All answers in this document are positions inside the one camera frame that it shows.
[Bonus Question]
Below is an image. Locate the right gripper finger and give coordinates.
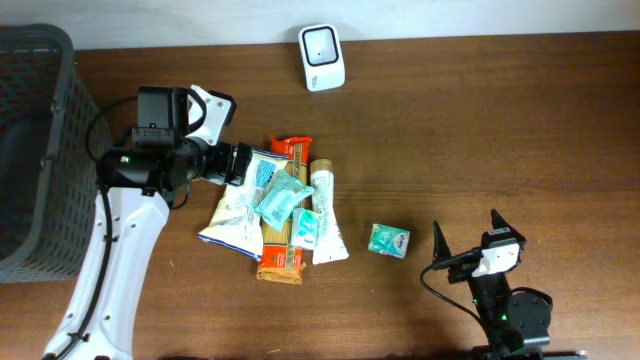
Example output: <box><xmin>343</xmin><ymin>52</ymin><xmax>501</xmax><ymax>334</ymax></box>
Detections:
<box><xmin>490</xmin><ymin>209</ymin><xmax>525</xmax><ymax>243</ymax></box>
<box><xmin>432</xmin><ymin>221</ymin><xmax>452</xmax><ymax>270</ymax></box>

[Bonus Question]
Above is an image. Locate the teal kleenex tissue pack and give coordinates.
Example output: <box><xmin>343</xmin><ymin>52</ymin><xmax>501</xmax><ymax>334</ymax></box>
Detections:
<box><xmin>368</xmin><ymin>224</ymin><xmax>410</xmax><ymax>259</ymax></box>

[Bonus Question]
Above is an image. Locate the white blue snack bag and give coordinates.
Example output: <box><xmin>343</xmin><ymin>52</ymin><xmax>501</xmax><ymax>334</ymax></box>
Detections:
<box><xmin>197</xmin><ymin>150</ymin><xmax>289</xmax><ymax>261</ymax></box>

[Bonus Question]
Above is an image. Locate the teal wipes packet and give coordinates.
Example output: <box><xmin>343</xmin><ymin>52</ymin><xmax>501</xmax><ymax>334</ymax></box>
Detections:
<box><xmin>256</xmin><ymin>170</ymin><xmax>314</xmax><ymax>232</ymax></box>

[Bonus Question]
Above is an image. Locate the small teal white tissue pack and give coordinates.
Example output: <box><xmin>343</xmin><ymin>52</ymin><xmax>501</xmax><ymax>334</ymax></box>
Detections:
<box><xmin>291</xmin><ymin>208</ymin><xmax>319</xmax><ymax>250</ymax></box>

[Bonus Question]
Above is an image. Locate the white tube with cork cap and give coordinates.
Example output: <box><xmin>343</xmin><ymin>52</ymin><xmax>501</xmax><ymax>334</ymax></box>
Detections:
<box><xmin>310</xmin><ymin>159</ymin><xmax>349</xmax><ymax>265</ymax></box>

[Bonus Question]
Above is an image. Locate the orange spaghetti packet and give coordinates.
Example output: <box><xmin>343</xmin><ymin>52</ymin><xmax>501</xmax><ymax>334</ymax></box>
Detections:
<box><xmin>256</xmin><ymin>136</ymin><xmax>312</xmax><ymax>284</ymax></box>

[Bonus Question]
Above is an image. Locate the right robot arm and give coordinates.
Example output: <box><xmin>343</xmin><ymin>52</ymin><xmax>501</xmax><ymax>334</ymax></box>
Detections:
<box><xmin>421</xmin><ymin>209</ymin><xmax>553</xmax><ymax>359</ymax></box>

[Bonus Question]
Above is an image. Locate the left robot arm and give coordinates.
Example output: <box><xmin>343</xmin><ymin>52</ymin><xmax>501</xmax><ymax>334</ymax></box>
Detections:
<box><xmin>43</xmin><ymin>85</ymin><xmax>252</xmax><ymax>359</ymax></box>

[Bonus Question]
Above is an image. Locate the white barcode scanner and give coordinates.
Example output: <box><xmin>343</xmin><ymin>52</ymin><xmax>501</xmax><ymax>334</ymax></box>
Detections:
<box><xmin>298</xmin><ymin>24</ymin><xmax>346</xmax><ymax>92</ymax></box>

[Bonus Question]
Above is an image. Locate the grey plastic mesh basket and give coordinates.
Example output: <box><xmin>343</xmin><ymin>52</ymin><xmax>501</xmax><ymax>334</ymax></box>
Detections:
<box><xmin>1</xmin><ymin>24</ymin><xmax>111</xmax><ymax>283</ymax></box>

